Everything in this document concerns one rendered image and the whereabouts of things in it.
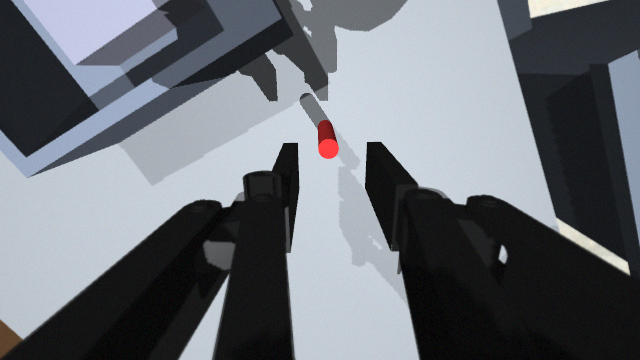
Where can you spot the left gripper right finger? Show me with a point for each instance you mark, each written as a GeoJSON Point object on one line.
{"type": "Point", "coordinates": [573, 304]}

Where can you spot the red cylindrical peg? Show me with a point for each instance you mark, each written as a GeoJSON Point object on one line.
{"type": "Point", "coordinates": [327, 143]}

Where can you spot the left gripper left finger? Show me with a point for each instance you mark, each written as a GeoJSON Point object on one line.
{"type": "Point", "coordinates": [148, 305]}

